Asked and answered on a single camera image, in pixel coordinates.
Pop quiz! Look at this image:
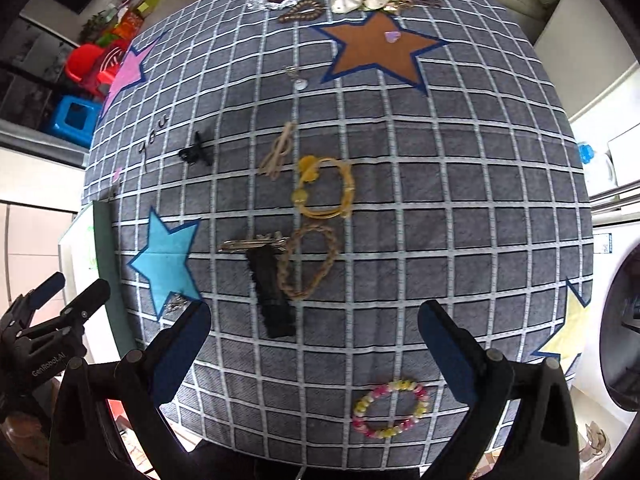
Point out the grey grid star blanket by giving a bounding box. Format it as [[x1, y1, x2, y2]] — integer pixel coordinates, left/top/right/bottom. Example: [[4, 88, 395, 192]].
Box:
[[82, 0, 596, 456]]

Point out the yellow cord bracelet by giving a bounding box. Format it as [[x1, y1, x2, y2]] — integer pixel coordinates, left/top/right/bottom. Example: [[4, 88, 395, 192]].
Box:
[[291, 155, 356, 220]]

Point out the beige sandal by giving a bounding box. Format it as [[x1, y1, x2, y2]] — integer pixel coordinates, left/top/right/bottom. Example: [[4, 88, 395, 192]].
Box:
[[579, 421, 612, 467]]

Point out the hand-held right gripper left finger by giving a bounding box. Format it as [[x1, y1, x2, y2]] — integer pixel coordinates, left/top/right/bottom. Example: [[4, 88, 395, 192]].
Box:
[[50, 300, 212, 480]]

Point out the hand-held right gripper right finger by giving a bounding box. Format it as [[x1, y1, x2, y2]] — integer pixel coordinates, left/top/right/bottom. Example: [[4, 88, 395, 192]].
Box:
[[417, 300, 581, 480]]

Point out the brown braided bracelet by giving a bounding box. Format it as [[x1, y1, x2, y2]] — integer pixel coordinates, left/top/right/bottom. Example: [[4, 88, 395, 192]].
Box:
[[277, 223, 340, 302]]

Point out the pink yellow bead bracelet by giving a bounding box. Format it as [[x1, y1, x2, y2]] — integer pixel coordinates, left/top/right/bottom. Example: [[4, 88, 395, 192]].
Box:
[[351, 379, 431, 439]]

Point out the black ruffled hair clip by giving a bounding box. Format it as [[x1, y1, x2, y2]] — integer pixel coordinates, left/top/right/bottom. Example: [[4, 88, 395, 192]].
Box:
[[245, 247, 297, 339]]

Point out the blue plastic stool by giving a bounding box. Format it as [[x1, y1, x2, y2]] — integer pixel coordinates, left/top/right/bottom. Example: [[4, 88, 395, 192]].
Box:
[[49, 95, 101, 149]]

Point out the small silver pendant charm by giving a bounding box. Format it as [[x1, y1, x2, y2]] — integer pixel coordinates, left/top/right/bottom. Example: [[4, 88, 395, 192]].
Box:
[[285, 65, 309, 91]]

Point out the brown wooden bead bracelet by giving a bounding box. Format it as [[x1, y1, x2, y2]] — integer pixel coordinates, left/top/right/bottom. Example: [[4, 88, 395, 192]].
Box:
[[277, 0, 327, 25]]

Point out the white washing machine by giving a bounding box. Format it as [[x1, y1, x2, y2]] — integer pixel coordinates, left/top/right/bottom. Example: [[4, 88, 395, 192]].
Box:
[[590, 227, 640, 413]]

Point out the long silver hair clip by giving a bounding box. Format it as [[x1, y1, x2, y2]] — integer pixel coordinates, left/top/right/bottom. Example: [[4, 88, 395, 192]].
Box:
[[218, 232, 292, 254]]

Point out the beige hair clip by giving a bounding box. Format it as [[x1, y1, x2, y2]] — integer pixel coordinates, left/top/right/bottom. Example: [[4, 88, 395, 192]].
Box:
[[257, 121, 299, 181]]

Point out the pile of colourful packets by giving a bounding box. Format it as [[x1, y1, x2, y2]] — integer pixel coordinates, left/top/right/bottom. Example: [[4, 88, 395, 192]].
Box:
[[79, 0, 201, 47]]

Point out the black claw hair clip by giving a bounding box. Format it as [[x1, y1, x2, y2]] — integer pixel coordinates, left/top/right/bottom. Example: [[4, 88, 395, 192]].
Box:
[[179, 131, 214, 167]]

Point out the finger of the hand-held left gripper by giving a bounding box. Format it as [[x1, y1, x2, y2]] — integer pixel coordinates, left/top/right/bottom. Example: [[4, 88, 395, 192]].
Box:
[[0, 272, 67, 333], [15, 279, 112, 347]]

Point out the red plastic stool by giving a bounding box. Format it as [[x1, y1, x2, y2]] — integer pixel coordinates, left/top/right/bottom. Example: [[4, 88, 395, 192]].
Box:
[[65, 42, 130, 99]]

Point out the grey-green shallow box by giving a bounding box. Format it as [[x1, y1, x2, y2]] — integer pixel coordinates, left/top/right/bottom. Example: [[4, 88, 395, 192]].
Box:
[[57, 201, 147, 361]]

